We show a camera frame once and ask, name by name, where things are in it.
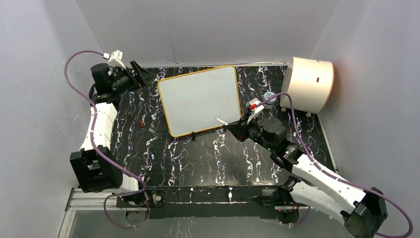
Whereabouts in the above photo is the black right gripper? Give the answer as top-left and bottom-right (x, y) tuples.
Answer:
(226, 112), (275, 152)

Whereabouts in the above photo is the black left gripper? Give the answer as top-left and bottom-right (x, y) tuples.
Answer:
(111, 62), (157, 95)

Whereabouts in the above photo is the white red marker pen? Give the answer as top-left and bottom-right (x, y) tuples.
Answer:
(215, 118), (228, 125)

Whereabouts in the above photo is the yellow framed whiteboard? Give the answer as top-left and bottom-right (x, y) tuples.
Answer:
(157, 65), (241, 137)

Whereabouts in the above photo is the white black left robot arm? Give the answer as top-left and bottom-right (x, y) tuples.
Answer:
(70, 60), (155, 206)

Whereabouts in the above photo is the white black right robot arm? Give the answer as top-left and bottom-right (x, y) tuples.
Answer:
(224, 118), (388, 238)

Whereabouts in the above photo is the blue white patterned jar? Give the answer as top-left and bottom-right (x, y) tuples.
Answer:
(262, 91), (277, 110)

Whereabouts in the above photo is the white cylindrical drum container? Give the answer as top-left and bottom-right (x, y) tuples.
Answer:
(281, 57), (334, 114)

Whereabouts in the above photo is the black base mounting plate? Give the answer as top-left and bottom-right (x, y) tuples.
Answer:
(116, 185), (302, 221)

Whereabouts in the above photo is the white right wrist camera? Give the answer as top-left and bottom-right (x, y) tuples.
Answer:
(246, 98), (264, 124)

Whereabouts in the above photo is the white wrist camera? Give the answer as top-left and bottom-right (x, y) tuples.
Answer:
(103, 50), (126, 69)
(246, 98), (264, 124)

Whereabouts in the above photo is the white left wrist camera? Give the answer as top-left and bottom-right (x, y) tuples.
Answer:
(103, 50), (126, 69)

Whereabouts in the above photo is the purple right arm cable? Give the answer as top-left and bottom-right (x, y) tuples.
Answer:
(254, 92), (414, 238)

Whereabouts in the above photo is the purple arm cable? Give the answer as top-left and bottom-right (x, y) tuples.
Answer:
(64, 50), (148, 229)
(254, 92), (414, 238)

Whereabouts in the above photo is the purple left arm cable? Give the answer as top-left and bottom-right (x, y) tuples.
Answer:
(64, 50), (148, 229)

